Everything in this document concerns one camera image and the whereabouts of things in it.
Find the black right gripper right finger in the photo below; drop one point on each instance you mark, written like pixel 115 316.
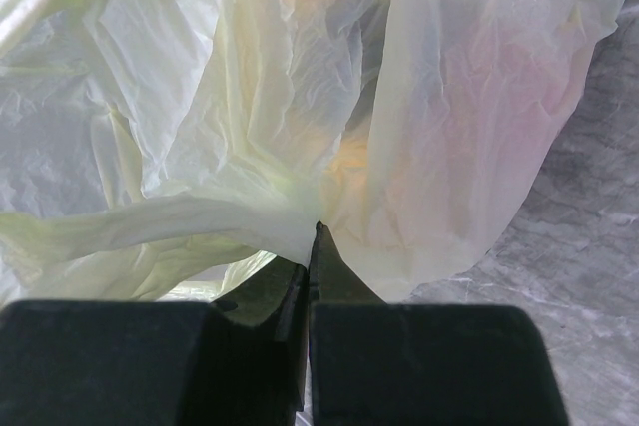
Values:
pixel 379 363

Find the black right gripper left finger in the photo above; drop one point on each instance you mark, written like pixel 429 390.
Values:
pixel 237 360

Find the pale green plastic bag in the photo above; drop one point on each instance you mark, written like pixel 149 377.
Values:
pixel 146 141

